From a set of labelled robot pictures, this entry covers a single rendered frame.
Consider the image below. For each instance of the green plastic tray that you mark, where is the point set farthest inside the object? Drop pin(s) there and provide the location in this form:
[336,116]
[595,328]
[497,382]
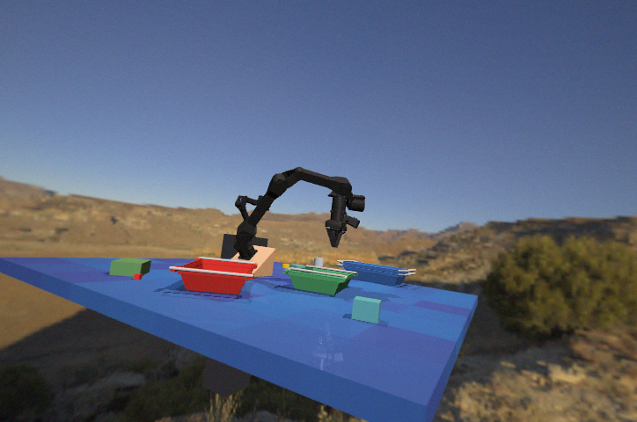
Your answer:
[320,283]

